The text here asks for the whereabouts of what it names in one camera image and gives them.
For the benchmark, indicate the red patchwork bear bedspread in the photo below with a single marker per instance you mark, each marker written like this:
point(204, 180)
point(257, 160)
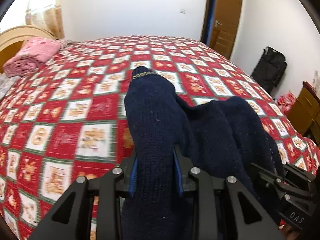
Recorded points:
point(67, 119)

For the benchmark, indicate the grey floral pillow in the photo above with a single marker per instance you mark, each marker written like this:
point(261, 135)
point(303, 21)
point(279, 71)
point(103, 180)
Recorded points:
point(6, 83)

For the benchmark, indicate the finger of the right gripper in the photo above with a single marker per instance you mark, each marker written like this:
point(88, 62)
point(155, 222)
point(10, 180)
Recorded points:
point(266, 177)

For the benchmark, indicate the brown wooden door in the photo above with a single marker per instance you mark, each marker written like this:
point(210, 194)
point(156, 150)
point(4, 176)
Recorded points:
point(220, 25)

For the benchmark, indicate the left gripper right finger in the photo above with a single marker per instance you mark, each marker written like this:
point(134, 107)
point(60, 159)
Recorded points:
point(222, 208)

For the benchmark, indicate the navy patterned knit sweater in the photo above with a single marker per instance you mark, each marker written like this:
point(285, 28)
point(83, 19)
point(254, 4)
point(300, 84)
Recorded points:
point(223, 138)

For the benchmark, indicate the red patterned bag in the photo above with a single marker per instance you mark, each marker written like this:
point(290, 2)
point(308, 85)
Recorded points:
point(285, 102)

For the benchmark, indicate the folded pink blanket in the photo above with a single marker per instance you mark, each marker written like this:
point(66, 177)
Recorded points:
point(36, 52)

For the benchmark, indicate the brown wooden dresser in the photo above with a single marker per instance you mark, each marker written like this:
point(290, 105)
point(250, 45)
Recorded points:
point(304, 114)

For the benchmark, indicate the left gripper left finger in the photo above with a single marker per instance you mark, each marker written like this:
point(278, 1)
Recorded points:
point(71, 216)

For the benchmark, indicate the beige patterned curtain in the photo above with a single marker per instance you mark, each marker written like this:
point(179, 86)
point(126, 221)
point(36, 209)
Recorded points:
point(47, 15)

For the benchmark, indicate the cream wooden headboard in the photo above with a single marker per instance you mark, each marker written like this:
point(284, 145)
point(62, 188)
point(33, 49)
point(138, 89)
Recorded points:
point(12, 40)

